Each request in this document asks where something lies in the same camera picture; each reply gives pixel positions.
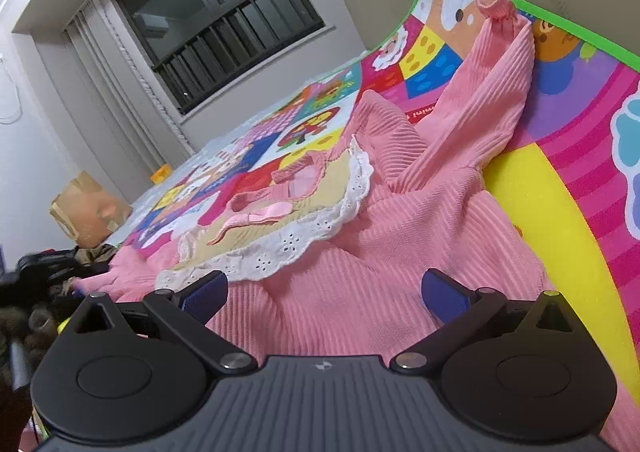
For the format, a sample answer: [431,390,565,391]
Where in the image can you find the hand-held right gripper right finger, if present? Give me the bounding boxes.
[389,269,575,374]

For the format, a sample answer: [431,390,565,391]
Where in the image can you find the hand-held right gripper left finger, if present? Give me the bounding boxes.
[65,270,255,375]

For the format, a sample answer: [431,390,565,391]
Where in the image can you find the pink ribbed lace-collar top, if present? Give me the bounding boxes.
[80,0,558,368]

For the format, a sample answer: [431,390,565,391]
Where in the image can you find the brown cardboard box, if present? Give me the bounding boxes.
[49,171,134,249]

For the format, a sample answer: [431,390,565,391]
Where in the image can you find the colourful cartoon printed mat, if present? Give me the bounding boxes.
[117,0,640,452]

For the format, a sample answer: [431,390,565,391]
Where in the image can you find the grey vertical blinds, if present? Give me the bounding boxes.
[62,0,197,169]

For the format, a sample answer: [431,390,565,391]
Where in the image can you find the dark framed window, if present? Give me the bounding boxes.
[110,0,326,115]

